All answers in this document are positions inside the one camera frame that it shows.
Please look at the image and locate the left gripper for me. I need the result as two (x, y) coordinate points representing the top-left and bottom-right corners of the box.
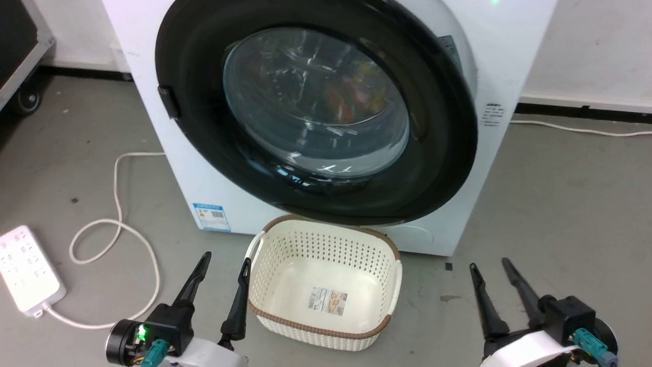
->
(105, 251), (252, 367)

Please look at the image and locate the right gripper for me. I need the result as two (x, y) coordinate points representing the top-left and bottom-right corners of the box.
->
(469, 257), (620, 367)

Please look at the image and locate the white front-load washing machine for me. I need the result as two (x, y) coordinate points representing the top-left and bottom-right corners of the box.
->
(102, 0), (558, 257)

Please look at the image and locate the black round glass washer door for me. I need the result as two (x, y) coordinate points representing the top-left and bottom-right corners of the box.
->
(154, 0), (478, 226)

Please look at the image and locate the black door latch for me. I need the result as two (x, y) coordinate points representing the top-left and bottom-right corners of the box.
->
(157, 85), (182, 121)

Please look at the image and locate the blue energy label sticker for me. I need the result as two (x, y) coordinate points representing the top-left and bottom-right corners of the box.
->
(192, 202), (231, 233)

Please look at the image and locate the white perforated laundry basket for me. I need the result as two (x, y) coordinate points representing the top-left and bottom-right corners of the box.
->
(245, 214), (403, 352)

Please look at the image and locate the printed label in basket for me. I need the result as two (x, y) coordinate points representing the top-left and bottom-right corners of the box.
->
(307, 286), (349, 316)

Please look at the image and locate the small black text label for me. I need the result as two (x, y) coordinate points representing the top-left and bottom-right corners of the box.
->
(481, 101), (505, 128)

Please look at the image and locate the white power strip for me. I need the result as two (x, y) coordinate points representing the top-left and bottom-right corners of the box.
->
(0, 225), (67, 319)

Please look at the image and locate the black wheeled flight case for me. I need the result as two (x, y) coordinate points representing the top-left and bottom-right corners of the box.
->
(0, 0), (56, 116)

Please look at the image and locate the teal cable connector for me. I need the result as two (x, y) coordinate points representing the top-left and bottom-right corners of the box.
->
(140, 339), (169, 367)
(573, 328), (619, 367)

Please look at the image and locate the white power strip cable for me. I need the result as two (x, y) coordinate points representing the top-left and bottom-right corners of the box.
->
(43, 151), (167, 330)

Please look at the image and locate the thin white cable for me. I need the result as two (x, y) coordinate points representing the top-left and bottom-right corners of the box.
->
(509, 119), (652, 138)

